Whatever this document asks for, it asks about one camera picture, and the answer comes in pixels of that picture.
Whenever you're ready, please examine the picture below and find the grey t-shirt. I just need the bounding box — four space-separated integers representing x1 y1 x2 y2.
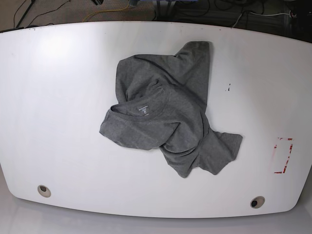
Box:
99 41 243 178

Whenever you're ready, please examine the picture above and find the red tape rectangle marking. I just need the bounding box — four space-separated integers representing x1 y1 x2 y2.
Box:
272 137 293 175

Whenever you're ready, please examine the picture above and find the yellow cable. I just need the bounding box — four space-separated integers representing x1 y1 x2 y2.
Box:
82 0 134 22

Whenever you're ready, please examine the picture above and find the right table cable grommet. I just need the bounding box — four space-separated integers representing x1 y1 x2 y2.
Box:
250 196 265 209

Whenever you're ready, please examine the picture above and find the table cable grommet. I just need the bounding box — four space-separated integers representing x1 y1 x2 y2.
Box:
250 196 265 209
38 185 51 198

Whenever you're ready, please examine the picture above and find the white cable on floor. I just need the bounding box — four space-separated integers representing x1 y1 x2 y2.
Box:
231 11 297 28

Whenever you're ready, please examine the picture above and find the left table cable grommet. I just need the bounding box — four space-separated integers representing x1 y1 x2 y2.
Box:
38 185 51 198

